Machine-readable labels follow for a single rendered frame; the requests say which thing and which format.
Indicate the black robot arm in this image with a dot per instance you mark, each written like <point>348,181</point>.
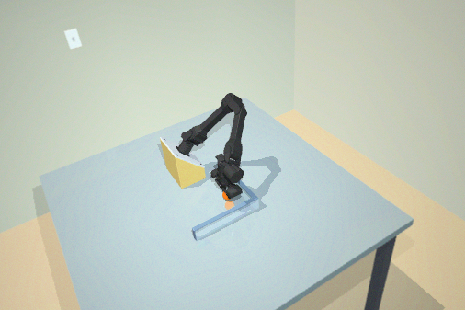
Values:
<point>233,148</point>

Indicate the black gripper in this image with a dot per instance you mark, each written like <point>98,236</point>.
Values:
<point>233,189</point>

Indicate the low clear wall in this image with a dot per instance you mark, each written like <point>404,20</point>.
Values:
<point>229,217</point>

